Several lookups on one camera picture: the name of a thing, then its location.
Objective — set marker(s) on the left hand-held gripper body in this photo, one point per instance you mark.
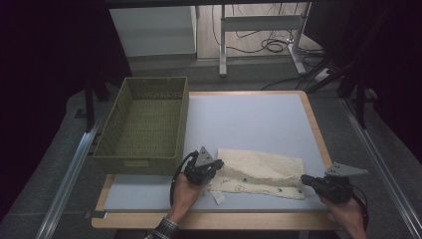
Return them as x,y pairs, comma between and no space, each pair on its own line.
200,167

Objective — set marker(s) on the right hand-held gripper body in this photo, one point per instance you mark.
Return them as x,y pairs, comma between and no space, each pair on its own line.
338,186

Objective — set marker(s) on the metal floor rail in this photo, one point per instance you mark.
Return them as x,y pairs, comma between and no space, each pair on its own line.
66,179
381,159

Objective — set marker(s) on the cream knitted cloth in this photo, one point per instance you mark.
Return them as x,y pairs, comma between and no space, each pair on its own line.
262,169

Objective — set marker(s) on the person's left hand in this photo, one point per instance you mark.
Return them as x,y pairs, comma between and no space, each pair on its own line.
187,195

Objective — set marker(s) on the black stand leg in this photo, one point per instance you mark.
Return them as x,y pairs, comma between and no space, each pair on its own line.
89,106
361,103

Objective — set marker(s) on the white metal desk frame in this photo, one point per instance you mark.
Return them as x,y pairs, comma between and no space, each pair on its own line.
258,22

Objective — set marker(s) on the grey tape piece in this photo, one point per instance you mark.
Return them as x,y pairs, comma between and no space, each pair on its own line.
96,214

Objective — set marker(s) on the green woven basket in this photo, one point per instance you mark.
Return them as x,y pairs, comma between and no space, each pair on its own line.
149,109

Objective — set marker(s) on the white cabinet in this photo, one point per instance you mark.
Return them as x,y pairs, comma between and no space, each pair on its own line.
152,30

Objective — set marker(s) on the white power strip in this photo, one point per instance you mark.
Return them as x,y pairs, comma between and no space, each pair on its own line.
322,74

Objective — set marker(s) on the person's right hand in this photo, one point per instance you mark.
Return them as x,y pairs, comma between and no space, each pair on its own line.
346,215

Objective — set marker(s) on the pale grey table mat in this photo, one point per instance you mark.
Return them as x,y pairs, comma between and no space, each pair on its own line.
249,126

